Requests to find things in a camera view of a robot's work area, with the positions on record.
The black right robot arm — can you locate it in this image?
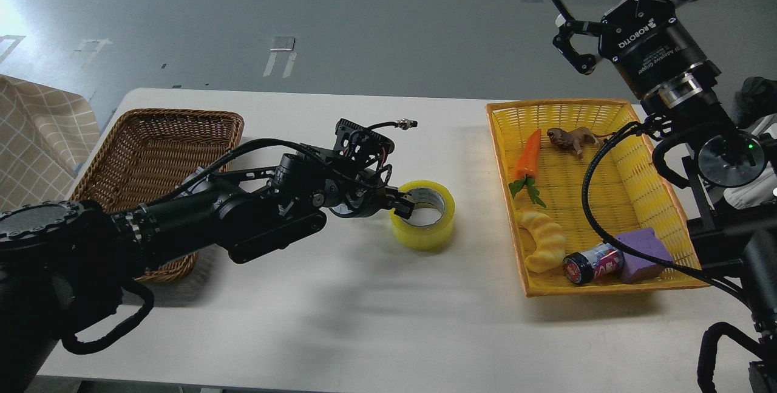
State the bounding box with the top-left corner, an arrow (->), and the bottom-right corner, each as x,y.
551,0 -> 775,392

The brown toy lion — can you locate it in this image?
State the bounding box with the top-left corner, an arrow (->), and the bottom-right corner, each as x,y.
546,126 -> 612,159

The yellow tape roll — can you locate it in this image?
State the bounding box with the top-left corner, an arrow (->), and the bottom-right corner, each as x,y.
390,180 -> 455,251

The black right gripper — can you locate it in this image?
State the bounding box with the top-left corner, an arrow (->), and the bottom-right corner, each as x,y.
551,0 -> 723,99

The brown wicker basket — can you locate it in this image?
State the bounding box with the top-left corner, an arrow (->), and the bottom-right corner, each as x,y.
70,108 -> 245,284

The orange toy carrot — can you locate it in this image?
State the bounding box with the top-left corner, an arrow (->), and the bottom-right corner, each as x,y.
508,128 -> 547,208

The purple foam block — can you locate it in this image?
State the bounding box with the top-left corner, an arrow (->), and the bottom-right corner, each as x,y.
614,227 -> 674,284

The beige checkered cloth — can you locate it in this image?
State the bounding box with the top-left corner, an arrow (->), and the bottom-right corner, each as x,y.
1,75 -> 100,211

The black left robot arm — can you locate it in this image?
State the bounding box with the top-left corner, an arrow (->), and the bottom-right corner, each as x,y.
1,119 -> 417,392

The red black can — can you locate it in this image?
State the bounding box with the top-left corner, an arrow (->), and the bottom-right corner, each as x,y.
562,242 -> 625,285

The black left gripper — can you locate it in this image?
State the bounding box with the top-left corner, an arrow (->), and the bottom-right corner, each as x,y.
325,168 -> 416,219

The yellow toy croissant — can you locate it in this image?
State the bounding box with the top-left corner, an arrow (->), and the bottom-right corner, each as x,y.
510,193 -> 567,274

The yellow plastic basket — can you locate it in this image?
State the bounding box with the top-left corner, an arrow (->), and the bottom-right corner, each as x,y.
486,98 -> 705,297

